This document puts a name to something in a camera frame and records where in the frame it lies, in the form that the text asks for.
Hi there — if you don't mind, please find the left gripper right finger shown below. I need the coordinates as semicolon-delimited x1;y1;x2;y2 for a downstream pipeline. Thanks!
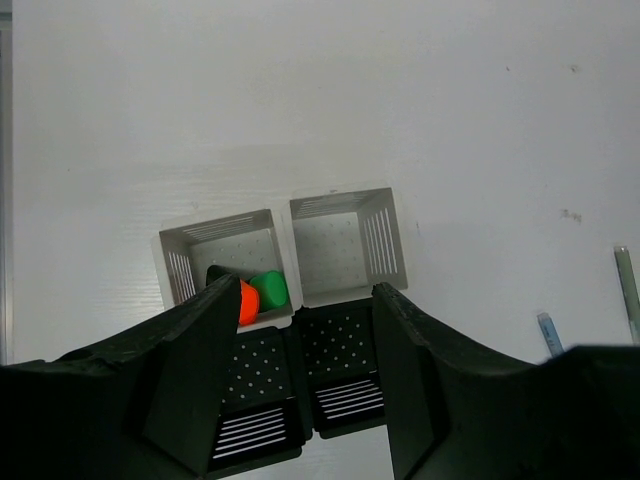
370;282;541;480

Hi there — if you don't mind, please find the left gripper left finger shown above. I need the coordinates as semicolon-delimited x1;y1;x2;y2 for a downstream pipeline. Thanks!
44;272;244;479

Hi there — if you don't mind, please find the orange cap black highlighter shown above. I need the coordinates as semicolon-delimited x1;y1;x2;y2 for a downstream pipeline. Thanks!
205;265;260;326

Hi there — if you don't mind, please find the green cap highlighter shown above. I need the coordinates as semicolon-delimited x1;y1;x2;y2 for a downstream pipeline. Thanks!
249;270;289;312

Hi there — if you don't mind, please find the black container front left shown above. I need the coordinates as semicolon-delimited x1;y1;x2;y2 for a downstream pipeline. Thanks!
208;327;306;479

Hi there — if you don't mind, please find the black container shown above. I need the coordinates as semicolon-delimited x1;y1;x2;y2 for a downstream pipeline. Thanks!
293;298;385;439
208;327;306;479

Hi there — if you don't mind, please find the black container front right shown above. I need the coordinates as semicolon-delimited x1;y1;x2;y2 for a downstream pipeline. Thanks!
293;298;385;439

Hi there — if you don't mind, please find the light blue pen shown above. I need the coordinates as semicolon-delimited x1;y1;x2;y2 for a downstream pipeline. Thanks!
537;312;564;357

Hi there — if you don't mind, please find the white container back left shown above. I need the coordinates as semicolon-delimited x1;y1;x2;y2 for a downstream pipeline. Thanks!
151;206;301;332

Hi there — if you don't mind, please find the white container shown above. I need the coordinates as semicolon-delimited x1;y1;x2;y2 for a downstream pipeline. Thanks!
284;183;408;308
151;206;301;332

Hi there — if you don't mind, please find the white container back right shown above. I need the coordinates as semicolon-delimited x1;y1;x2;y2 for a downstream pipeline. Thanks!
284;183;408;308

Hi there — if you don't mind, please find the grey green pen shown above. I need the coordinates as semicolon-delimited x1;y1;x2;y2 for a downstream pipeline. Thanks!
614;246;639;345

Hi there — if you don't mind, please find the aluminium rail frame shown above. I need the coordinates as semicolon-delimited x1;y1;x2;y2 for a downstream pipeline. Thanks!
1;0;14;365

